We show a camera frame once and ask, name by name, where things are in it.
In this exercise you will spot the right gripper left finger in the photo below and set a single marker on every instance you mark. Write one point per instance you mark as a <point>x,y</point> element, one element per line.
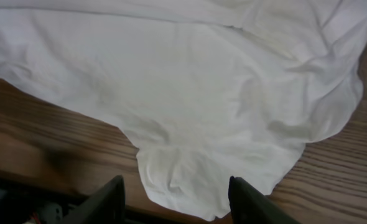
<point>107,205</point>

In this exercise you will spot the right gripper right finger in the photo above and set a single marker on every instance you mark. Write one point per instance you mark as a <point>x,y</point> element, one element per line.
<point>249,206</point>

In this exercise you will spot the white t-shirt with black print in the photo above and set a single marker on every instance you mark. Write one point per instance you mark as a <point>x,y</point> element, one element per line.
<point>204,89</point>

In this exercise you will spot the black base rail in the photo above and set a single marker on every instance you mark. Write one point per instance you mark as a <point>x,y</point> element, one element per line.
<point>24,204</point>

